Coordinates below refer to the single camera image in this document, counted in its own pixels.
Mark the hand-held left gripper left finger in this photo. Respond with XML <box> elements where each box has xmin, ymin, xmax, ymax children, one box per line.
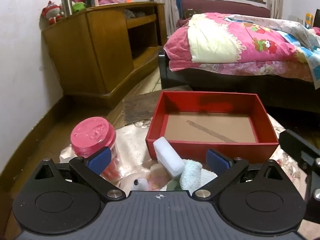
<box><xmin>34</xmin><ymin>146</ymin><xmax>126</xmax><ymax>202</ymax></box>

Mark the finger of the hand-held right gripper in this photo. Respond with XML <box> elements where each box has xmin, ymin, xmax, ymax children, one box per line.
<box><xmin>279</xmin><ymin>129</ymin><xmax>320</xmax><ymax>172</ymax></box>

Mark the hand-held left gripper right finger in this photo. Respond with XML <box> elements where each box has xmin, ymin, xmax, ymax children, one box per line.
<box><xmin>192</xmin><ymin>149</ymin><xmax>284</xmax><ymax>202</ymax></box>

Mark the red cardboard box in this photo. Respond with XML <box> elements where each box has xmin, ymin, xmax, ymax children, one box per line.
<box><xmin>145</xmin><ymin>91</ymin><xmax>279</xmax><ymax>164</ymax></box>

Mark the light green towel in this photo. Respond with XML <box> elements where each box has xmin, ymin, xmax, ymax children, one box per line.
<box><xmin>179</xmin><ymin>159</ymin><xmax>218</xmax><ymax>190</ymax></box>

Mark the white foam block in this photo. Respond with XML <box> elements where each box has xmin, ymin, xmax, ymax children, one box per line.
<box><xmin>153</xmin><ymin>137</ymin><xmax>185</xmax><ymax>180</ymax></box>

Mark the pink lid plastic jar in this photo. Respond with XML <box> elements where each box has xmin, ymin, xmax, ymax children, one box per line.
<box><xmin>70</xmin><ymin>117</ymin><xmax>123</xmax><ymax>180</ymax></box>

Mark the pink plush toy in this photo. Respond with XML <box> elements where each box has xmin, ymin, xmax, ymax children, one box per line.
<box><xmin>120</xmin><ymin>164</ymin><xmax>173</xmax><ymax>195</ymax></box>

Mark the brown floor mat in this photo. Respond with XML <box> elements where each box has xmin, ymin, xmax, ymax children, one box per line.
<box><xmin>122</xmin><ymin>85</ymin><xmax>194</xmax><ymax>125</ymax></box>

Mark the wooden cabinet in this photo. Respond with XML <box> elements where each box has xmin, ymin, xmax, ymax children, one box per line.
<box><xmin>41</xmin><ymin>1</ymin><xmax>167</xmax><ymax>110</ymax></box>

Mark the bed with pink quilt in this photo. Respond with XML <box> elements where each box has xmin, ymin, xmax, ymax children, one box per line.
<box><xmin>163</xmin><ymin>12</ymin><xmax>320</xmax><ymax>83</ymax></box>

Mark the small yellow box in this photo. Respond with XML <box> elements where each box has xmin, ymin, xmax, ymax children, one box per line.
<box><xmin>304</xmin><ymin>12</ymin><xmax>314</xmax><ymax>29</ymax></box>

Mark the grey cloth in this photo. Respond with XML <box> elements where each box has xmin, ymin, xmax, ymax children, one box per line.
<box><xmin>124</xmin><ymin>9</ymin><xmax>145</xmax><ymax>19</ymax></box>

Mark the maroon headboard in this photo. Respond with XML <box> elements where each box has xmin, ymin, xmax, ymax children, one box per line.
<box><xmin>176</xmin><ymin>0</ymin><xmax>272</xmax><ymax>28</ymax></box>

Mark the red plush doll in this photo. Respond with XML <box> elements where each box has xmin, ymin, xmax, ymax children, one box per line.
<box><xmin>41</xmin><ymin>1</ymin><xmax>63</xmax><ymax>25</ymax></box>

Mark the green plush toy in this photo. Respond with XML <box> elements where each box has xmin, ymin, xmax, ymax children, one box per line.
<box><xmin>72</xmin><ymin>1</ymin><xmax>87</xmax><ymax>12</ymax></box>

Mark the steel thermos bottle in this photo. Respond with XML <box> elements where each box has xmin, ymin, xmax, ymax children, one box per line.
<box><xmin>60</xmin><ymin>0</ymin><xmax>73</xmax><ymax>18</ymax></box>

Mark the black bed frame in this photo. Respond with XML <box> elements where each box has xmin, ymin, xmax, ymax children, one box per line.
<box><xmin>158</xmin><ymin>46</ymin><xmax>320</xmax><ymax>113</ymax></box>

